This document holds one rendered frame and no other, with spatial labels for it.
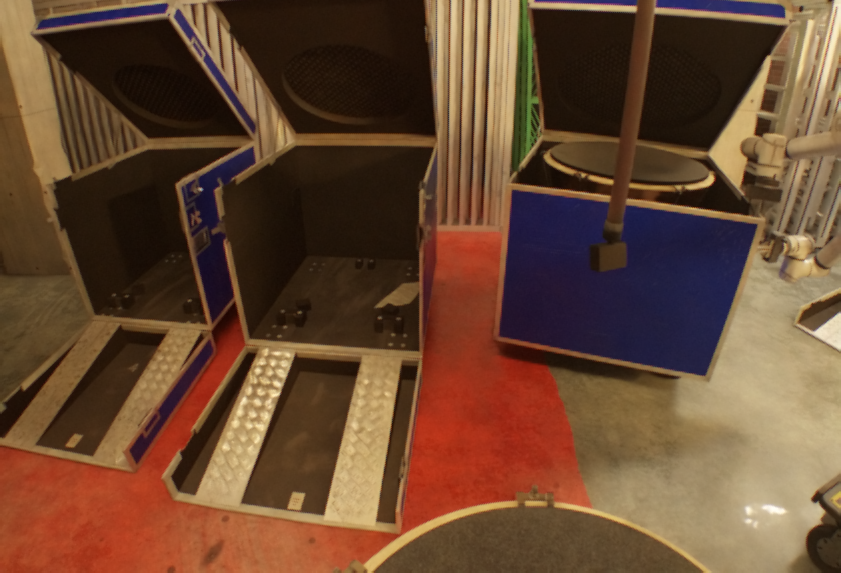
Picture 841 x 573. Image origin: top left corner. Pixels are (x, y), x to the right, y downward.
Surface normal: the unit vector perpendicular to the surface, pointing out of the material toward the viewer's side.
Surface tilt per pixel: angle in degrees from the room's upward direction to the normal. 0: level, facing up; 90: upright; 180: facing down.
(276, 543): 0
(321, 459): 2
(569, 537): 0
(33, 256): 90
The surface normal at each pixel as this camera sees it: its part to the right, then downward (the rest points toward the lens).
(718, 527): 0.00, -0.90
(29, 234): -0.01, 0.44
